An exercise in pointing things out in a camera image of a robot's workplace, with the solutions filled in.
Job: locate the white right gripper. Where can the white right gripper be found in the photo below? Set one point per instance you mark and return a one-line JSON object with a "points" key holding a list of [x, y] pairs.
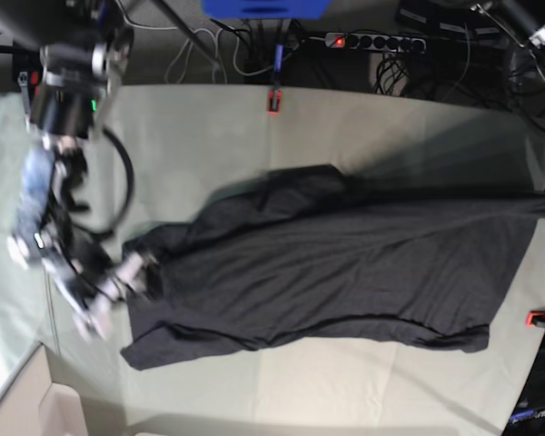
{"points": [[126, 278]]}

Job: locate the black t-shirt with colourful print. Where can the black t-shirt with colourful print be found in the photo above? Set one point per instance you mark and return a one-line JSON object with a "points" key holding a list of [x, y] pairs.
{"points": [[312, 252]]}

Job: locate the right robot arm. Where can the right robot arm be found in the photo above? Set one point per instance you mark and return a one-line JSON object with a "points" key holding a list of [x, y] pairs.
{"points": [[81, 76]]}

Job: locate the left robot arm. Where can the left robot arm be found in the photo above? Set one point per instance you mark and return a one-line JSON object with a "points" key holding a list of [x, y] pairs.
{"points": [[524, 24]]}

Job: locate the red black clamp right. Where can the red black clamp right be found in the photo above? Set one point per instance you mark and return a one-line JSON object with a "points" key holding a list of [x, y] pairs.
{"points": [[544, 320]]}

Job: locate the red black clamp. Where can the red black clamp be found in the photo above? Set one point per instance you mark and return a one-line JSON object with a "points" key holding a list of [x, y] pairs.
{"points": [[274, 101], [544, 320], [28, 82]]}

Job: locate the light green table cloth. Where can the light green table cloth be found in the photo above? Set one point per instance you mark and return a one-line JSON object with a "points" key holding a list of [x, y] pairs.
{"points": [[186, 142]]}

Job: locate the red black clamp left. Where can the red black clamp left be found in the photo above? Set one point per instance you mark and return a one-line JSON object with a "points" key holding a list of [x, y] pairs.
{"points": [[28, 82]]}

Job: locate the black power strip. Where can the black power strip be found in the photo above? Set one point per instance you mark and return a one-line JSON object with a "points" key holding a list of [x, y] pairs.
{"points": [[376, 43]]}

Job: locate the red black clamp middle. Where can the red black clamp middle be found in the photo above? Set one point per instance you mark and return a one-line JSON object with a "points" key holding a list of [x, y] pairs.
{"points": [[274, 101]]}

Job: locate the blue box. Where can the blue box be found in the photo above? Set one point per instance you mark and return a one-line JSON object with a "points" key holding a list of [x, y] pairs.
{"points": [[264, 9]]}

